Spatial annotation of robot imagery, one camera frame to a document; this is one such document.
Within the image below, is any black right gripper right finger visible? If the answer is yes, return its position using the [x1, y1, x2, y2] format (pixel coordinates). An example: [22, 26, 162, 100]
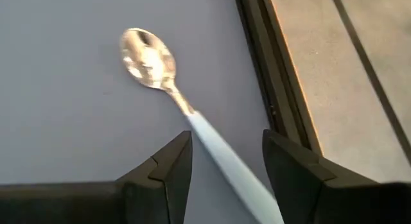
[262, 129, 411, 224]

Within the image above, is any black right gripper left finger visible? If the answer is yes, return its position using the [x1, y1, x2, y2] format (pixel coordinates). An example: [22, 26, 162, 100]
[0, 130, 193, 224]

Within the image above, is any light blue handled spoon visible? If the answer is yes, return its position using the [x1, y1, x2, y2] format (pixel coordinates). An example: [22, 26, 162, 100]
[119, 27, 285, 224]

